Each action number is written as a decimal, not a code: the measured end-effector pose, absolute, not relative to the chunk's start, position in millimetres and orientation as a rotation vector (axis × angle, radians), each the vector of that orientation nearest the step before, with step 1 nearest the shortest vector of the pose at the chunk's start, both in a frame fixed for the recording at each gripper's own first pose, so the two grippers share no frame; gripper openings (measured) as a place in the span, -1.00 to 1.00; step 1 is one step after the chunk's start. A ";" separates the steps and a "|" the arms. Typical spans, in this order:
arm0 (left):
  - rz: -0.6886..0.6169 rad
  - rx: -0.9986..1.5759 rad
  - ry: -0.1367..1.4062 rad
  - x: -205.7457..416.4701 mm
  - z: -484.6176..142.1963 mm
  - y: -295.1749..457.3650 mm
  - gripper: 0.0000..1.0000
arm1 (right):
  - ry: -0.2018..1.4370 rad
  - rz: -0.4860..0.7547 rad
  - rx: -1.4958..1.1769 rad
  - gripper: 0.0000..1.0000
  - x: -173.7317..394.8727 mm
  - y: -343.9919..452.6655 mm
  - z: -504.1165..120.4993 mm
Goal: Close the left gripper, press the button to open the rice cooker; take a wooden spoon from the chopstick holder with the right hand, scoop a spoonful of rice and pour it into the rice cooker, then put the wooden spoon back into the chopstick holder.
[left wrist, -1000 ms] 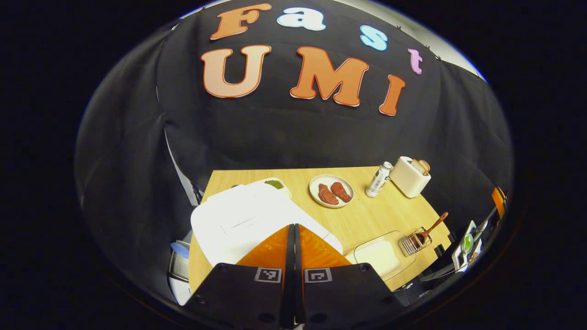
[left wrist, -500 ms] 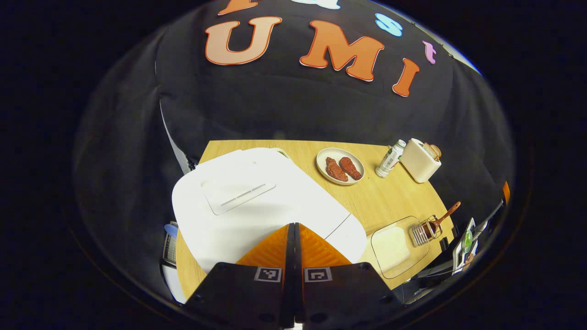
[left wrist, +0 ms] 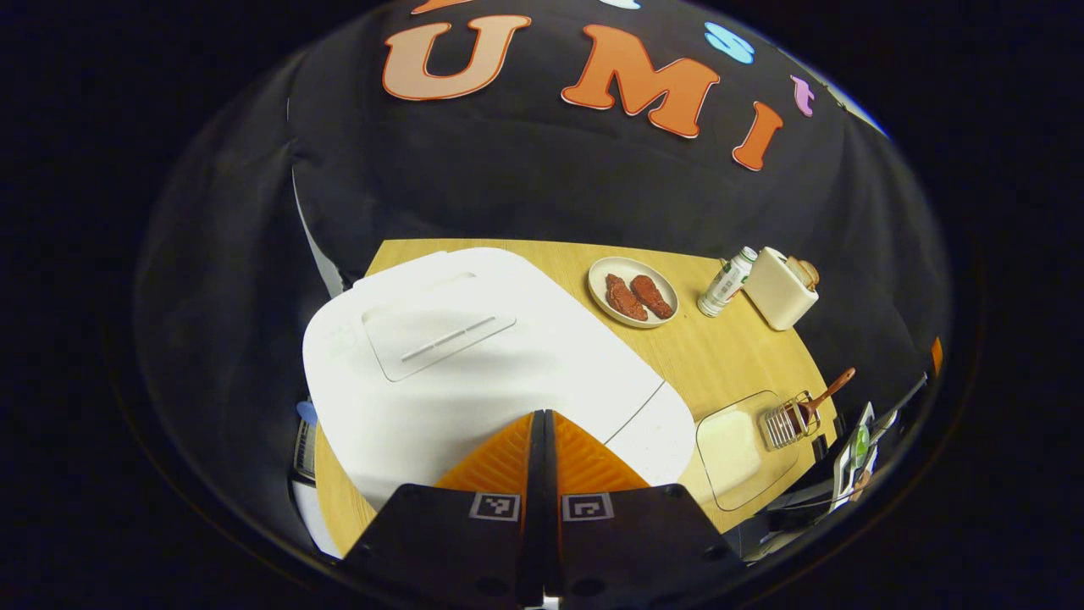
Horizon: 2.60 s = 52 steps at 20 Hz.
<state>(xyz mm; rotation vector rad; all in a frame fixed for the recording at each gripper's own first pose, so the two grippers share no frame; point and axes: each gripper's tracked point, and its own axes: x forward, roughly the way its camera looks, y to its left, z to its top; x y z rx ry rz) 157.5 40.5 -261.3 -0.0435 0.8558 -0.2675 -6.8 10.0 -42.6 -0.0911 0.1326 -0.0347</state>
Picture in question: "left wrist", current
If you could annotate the cream round plate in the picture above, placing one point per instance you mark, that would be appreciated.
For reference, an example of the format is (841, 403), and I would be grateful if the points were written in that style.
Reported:
(603, 275)

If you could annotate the bread slice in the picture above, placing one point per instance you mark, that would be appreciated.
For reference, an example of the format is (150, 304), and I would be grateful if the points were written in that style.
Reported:
(803, 271)

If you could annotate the white and green box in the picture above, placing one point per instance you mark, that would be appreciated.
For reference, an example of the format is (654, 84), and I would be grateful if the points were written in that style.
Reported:
(849, 470)

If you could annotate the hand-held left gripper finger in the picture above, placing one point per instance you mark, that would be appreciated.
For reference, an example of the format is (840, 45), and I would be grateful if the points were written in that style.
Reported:
(550, 525)
(536, 525)

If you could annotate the clear rice box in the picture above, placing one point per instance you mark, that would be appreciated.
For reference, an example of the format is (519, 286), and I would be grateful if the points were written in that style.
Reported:
(737, 449)

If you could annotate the white toaster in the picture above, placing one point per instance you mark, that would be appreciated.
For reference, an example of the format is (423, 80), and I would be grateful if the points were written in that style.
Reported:
(775, 292)

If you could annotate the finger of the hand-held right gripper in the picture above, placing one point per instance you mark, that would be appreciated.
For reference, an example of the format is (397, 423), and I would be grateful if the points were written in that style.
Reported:
(937, 356)

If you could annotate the white rice cooker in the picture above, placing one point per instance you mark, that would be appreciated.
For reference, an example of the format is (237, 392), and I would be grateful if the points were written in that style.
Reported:
(474, 373)

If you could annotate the grey slatted object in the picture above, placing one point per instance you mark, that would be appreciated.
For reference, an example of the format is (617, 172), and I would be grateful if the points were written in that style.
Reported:
(305, 449)

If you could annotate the white drink bottle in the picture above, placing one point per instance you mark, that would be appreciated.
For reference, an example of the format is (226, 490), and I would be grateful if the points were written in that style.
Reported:
(727, 284)

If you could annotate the small blue object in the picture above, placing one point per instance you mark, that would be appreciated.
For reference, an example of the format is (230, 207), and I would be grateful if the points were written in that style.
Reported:
(307, 413)

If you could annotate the black backdrop cloth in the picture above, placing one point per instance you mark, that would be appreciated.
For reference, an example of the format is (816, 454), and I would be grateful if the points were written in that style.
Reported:
(508, 186)

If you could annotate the dark thin panel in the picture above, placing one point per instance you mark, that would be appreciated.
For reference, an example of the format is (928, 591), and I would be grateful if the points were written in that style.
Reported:
(902, 398)

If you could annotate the brown wooden spoon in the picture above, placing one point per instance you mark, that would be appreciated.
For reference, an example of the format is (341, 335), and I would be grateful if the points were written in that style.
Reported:
(834, 385)

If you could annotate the red meat piece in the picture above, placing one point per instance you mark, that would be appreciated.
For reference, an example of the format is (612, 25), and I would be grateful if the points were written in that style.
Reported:
(625, 298)
(654, 296)

